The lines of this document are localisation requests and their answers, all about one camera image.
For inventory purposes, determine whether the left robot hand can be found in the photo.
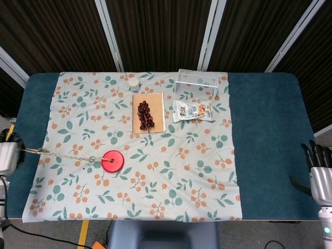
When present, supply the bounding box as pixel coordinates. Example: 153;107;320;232
0;128;26;177

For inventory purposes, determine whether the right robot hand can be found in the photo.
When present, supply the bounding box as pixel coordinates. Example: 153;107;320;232
289;140;332;208

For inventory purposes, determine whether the braided beige rope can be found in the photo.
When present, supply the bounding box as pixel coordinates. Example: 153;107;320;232
20;147;115;163

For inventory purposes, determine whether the red disc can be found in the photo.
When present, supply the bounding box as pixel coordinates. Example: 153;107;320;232
101;149;125;174

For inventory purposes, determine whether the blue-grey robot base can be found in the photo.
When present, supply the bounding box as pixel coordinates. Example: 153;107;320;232
107;220;220;249

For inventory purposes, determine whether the blue table mat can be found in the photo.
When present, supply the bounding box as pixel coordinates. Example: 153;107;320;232
5;72;324;222

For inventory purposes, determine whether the floral tablecloth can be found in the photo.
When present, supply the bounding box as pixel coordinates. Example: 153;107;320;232
21;71;243;224

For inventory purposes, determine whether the dark red grape bunch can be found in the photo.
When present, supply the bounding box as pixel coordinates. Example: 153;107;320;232
137;101;156;130

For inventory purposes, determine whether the snack packet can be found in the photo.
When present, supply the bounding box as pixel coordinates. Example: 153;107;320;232
172;99;213;123

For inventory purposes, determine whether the small white jar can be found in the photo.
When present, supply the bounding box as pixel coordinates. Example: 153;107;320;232
128;78;140;92

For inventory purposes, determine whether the brown spiral notebook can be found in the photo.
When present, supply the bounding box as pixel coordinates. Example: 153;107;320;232
131;92;167;135

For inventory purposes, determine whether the black cable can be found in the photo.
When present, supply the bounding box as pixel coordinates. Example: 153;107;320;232
264;240;286;249

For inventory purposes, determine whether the white wire rack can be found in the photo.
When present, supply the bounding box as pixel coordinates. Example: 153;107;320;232
174;68;219;100

